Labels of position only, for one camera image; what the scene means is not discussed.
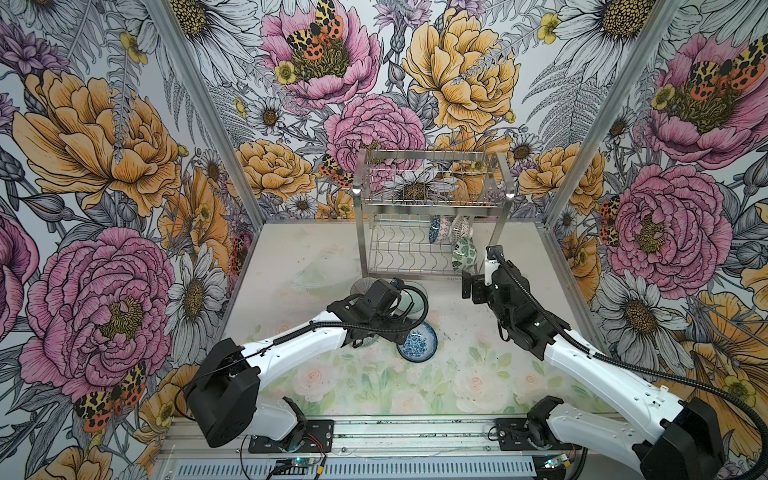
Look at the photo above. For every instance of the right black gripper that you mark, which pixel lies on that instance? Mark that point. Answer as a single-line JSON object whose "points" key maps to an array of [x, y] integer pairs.
{"points": [[478, 284]]}

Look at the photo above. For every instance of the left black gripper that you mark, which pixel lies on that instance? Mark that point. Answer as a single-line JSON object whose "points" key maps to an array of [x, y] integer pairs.
{"points": [[396, 321]]}

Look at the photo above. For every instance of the aluminium front rail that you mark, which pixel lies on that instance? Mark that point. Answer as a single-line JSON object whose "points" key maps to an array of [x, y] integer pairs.
{"points": [[453, 435]]}

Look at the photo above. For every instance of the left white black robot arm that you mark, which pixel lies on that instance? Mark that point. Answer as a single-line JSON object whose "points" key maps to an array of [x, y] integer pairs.
{"points": [[224, 399]]}

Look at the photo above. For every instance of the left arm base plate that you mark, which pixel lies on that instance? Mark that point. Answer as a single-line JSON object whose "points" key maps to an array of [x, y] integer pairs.
{"points": [[310, 436]]}

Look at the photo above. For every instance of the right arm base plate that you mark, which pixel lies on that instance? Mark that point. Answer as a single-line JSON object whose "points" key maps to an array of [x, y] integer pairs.
{"points": [[522, 434]]}

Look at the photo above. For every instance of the left aluminium frame post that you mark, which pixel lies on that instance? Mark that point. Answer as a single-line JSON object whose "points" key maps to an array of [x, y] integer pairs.
{"points": [[185, 65]]}

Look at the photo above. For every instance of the blue floral pattern bowl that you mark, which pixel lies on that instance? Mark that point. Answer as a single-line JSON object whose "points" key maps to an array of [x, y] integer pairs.
{"points": [[420, 345]]}

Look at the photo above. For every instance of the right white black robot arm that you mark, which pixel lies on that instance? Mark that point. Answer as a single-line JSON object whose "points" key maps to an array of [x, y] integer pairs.
{"points": [[658, 434]]}

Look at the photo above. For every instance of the white vented cable duct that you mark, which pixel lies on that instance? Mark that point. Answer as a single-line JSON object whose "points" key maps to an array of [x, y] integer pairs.
{"points": [[513, 467]]}

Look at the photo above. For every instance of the right aluminium frame post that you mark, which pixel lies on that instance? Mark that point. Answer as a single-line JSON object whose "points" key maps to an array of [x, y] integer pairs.
{"points": [[660, 18]]}

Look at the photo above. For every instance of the aluminium frame post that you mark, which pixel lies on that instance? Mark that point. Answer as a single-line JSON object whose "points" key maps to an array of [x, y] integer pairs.
{"points": [[185, 65], [660, 18]]}

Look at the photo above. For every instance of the green leaf pattern bowl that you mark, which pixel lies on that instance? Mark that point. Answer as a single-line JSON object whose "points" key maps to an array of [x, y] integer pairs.
{"points": [[464, 255]]}

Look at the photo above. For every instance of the blue geometric pattern bowl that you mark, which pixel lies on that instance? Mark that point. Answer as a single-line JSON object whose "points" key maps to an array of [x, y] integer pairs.
{"points": [[439, 230]]}

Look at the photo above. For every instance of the steel two-tier dish rack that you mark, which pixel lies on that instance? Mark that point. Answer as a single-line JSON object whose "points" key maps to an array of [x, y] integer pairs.
{"points": [[397, 192]]}

